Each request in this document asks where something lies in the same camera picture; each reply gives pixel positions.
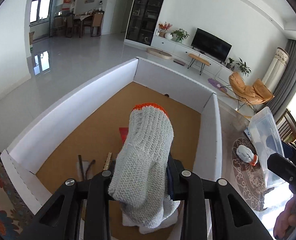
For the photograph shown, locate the small wooden bench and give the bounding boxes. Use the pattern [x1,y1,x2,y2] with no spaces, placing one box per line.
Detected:
[188,53,210,75]

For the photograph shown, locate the white orange-cuffed glove back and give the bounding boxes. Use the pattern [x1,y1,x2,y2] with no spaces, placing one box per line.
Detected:
[236,145,258,166]

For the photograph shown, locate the green potted plant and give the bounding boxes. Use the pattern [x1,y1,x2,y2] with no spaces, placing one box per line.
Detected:
[171,28,189,43]
[236,58,252,76]

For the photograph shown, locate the green potted plant left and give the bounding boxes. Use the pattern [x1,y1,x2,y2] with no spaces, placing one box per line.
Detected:
[171,28,189,43]

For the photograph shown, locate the floral patterned cloth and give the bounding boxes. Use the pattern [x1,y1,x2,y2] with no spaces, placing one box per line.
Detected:
[0,152,33,239]

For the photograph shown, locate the red flower vase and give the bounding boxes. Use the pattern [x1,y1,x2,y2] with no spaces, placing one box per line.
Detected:
[158,22,172,37]

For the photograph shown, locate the black flat television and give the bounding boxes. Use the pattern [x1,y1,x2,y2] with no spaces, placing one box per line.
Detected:
[191,28,232,62]

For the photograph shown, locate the orange lounge chair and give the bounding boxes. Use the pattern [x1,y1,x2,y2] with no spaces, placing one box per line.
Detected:
[229,72,274,112]

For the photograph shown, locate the white tv cabinet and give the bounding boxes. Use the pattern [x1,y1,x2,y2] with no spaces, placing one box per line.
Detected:
[151,36,233,84]

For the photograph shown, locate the red foil snack packet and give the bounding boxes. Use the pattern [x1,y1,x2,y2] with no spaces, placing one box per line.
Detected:
[119,127,128,144]

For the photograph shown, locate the dining table with chairs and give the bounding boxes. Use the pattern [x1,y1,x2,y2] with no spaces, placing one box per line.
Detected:
[52,10,104,38]

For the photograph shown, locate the gold hair claw clip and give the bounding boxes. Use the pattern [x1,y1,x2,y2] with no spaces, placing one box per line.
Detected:
[103,152,112,171]

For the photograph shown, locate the black sunglasses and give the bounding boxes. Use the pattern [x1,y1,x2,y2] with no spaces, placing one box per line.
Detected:
[77,155,96,181]

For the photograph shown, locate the grey curtain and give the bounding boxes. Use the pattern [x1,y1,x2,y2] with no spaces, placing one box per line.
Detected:
[266,40,296,121]

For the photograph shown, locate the white standing air conditioner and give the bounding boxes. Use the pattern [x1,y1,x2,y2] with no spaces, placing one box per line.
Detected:
[262,47,290,93]

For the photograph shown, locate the clear plastic storage box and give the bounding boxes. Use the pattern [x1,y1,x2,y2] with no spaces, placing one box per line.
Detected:
[248,107,284,189]

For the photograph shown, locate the green potted plant right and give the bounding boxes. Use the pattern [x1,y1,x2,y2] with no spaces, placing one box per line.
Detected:
[236,58,252,76]

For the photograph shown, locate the dark glass display cabinet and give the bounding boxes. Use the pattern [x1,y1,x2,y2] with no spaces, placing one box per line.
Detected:
[126,0,164,45]

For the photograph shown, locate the white cardboard box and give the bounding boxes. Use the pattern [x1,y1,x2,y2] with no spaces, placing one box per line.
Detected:
[8,59,222,206]

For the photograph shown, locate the wooden dining chair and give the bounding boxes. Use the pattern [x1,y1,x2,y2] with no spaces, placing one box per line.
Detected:
[277,109,296,145]

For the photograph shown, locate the person's hand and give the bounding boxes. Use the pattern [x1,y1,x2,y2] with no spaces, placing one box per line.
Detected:
[273,195,296,239]

